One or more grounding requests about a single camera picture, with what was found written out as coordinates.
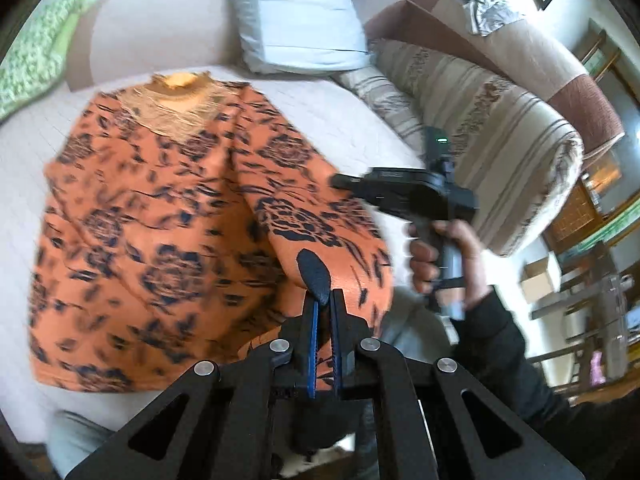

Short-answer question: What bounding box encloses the light blue pillow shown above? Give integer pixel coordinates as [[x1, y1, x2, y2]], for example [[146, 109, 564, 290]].
[[227, 0, 374, 75]]

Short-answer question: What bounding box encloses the person's left leg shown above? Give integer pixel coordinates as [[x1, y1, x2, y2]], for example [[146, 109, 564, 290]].
[[47, 409, 132, 480]]

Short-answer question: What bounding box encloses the small striped floral cushion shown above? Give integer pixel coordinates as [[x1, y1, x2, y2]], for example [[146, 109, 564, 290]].
[[332, 66, 427, 150]]

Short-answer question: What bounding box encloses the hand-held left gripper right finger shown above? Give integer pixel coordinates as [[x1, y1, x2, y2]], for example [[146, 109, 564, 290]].
[[329, 289, 584, 480]]

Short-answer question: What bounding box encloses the large striped floral cushion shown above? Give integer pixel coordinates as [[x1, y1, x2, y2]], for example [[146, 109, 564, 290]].
[[372, 37, 587, 259]]

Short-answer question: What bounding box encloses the person's right forearm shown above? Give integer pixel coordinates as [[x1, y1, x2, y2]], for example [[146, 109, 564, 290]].
[[445, 284, 618, 480]]

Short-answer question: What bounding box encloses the person's right hand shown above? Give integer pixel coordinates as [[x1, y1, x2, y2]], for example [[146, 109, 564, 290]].
[[406, 219, 497, 312]]

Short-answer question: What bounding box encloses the green patterned folded blanket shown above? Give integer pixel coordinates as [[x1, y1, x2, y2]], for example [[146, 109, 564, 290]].
[[0, 0, 97, 122]]

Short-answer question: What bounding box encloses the orange floral shirt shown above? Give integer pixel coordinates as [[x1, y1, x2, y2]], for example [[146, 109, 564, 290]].
[[27, 72, 396, 395]]

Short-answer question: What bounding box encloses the cardboard box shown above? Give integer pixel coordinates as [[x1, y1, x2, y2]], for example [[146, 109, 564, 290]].
[[520, 254, 564, 304]]

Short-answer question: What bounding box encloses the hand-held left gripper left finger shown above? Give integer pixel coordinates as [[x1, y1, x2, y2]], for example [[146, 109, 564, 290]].
[[65, 294, 322, 480]]

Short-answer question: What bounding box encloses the wooden chair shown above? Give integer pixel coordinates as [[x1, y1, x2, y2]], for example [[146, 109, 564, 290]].
[[527, 242, 640, 396]]

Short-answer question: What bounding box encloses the pink sofa bolster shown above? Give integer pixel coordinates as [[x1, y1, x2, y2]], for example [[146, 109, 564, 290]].
[[65, 0, 242, 93]]

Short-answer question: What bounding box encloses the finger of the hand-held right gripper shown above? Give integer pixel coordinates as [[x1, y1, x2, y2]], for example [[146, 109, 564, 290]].
[[331, 173, 372, 197]]

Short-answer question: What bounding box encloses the grey crumpled cloth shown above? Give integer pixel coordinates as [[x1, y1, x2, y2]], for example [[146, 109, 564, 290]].
[[447, 0, 526, 37]]

